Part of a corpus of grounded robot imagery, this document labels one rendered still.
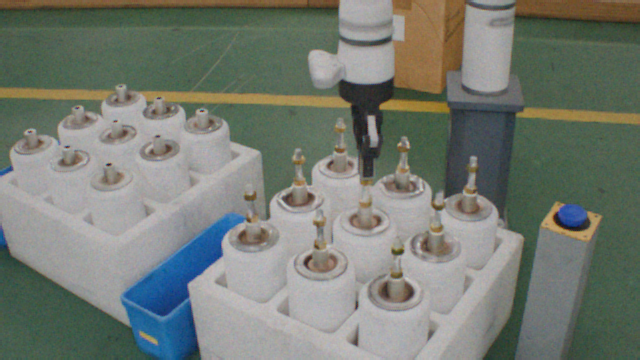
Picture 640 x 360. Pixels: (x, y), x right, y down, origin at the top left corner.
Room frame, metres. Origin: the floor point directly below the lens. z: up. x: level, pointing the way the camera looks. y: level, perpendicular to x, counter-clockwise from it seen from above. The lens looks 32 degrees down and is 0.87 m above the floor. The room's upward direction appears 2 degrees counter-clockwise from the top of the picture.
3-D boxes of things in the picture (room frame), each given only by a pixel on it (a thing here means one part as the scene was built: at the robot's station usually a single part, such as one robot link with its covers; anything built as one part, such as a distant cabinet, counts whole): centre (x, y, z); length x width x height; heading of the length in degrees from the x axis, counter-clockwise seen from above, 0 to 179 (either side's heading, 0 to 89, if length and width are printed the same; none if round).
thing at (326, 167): (1.05, -0.04, 0.25); 0.08 x 0.08 x 0.01
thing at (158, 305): (0.98, 0.20, 0.06); 0.30 x 0.11 x 0.12; 145
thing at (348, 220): (0.89, -0.07, 0.25); 0.08 x 0.08 x 0.01
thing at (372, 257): (0.89, -0.07, 0.16); 0.10 x 0.10 x 0.18
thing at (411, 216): (0.99, -0.14, 0.16); 0.10 x 0.10 x 0.18
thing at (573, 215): (0.79, -0.35, 0.32); 0.04 x 0.04 x 0.02
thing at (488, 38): (1.26, -0.33, 0.39); 0.09 x 0.09 x 0.17; 81
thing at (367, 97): (0.89, -0.07, 0.45); 0.08 x 0.08 x 0.09
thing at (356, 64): (0.89, -0.05, 0.52); 0.11 x 0.09 x 0.06; 95
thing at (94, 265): (1.20, 0.38, 0.09); 0.39 x 0.39 x 0.18; 54
